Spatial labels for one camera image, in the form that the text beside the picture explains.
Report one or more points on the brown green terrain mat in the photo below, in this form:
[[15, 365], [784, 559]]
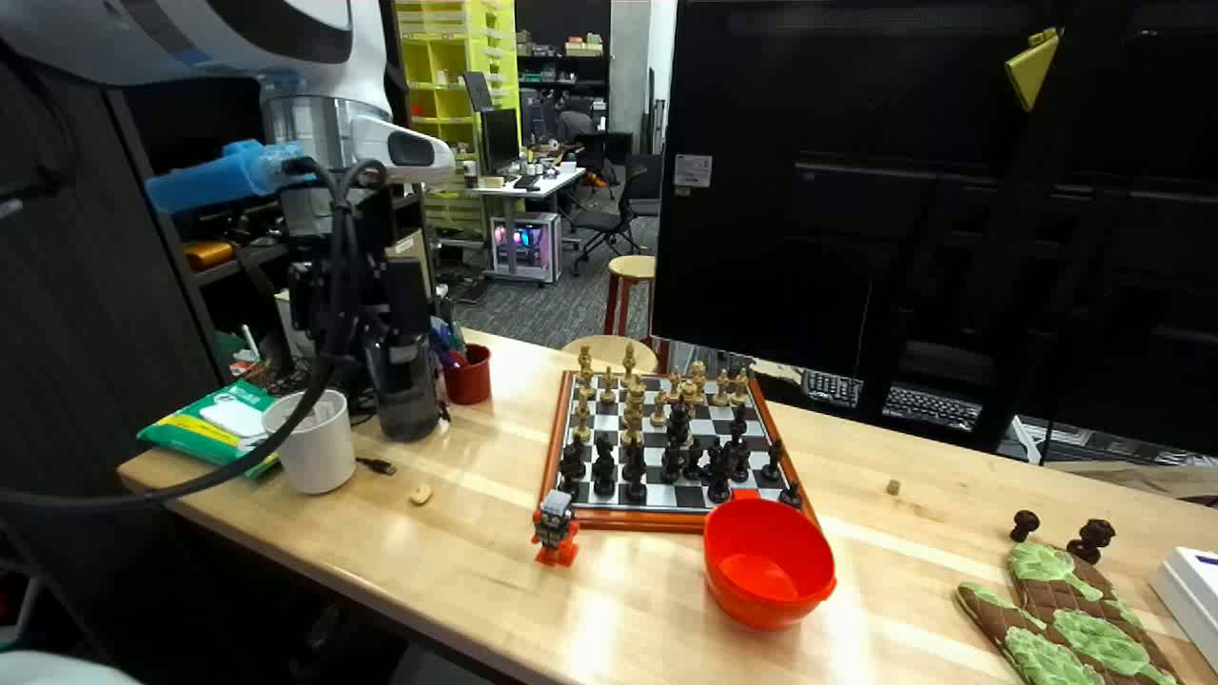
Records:
[[1068, 622]]

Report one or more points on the white desk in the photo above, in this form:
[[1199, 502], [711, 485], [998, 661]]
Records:
[[538, 184]]

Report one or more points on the grey sticker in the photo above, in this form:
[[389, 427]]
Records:
[[695, 174]]

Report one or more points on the clear storage drawer box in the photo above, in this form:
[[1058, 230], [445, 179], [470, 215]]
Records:
[[524, 250]]

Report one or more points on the wooden framed chessboard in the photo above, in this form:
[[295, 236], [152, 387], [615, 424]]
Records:
[[658, 508]]

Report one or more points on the large black panel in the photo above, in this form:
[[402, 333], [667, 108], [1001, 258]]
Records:
[[888, 191]]

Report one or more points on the red cup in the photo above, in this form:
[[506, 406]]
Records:
[[470, 380]]

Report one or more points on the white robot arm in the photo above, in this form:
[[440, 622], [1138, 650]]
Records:
[[327, 52]]

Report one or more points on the white cup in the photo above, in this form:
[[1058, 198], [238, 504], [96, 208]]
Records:
[[314, 449]]

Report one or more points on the black keyboard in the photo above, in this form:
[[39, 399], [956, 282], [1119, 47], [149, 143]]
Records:
[[933, 408]]

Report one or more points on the black chess piece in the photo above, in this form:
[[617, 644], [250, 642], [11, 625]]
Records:
[[673, 427], [770, 470], [741, 456], [790, 495], [1089, 540], [633, 472], [572, 466], [603, 470], [719, 479], [1023, 523]]

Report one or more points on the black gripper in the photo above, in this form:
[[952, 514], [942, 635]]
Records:
[[362, 243]]

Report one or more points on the white box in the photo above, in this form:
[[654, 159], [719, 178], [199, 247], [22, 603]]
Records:
[[1187, 595]]

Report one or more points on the orange plastic bowl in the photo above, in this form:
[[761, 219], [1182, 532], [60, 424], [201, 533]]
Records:
[[767, 566]]

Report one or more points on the small wooden block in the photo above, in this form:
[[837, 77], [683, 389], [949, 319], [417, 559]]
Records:
[[421, 495]]

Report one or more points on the yellow triangle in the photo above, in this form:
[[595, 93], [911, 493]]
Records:
[[1034, 65]]

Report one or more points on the wooden stool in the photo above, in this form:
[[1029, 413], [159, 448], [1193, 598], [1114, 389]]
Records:
[[610, 352], [630, 282]]

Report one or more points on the yellow shelf unit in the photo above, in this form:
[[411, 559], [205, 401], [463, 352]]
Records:
[[459, 64]]

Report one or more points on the dark grey cup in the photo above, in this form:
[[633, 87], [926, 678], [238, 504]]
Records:
[[408, 406]]

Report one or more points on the black office chair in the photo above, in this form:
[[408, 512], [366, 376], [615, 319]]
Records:
[[610, 210]]

